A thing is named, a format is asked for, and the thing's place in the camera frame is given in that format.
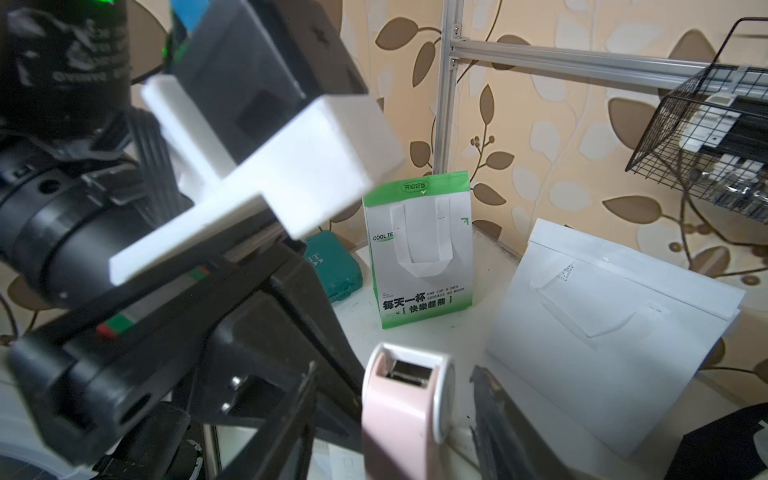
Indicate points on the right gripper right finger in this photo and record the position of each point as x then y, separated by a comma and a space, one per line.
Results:
506, 443

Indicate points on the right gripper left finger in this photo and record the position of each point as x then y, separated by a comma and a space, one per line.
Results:
282, 447

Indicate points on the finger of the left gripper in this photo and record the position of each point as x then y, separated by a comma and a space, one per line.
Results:
85, 390
259, 351

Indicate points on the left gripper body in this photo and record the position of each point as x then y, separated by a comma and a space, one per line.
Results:
62, 221

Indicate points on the pink mini stapler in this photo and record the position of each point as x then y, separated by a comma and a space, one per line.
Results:
407, 403

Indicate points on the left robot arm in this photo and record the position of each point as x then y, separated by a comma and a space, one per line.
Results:
65, 73

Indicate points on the green tool case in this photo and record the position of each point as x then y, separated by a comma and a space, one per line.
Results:
338, 272

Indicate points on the large white paper bag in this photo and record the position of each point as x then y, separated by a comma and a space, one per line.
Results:
609, 335

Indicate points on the green white bag left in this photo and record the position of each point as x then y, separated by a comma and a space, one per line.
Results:
420, 236

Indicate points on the navy bag front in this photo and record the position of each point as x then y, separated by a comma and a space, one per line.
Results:
724, 449

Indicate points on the black socket set holder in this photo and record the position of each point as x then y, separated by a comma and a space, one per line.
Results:
729, 132

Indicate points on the back wire basket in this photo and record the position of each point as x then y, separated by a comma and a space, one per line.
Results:
659, 157

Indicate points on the aluminium frame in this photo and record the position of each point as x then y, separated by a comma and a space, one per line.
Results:
625, 71

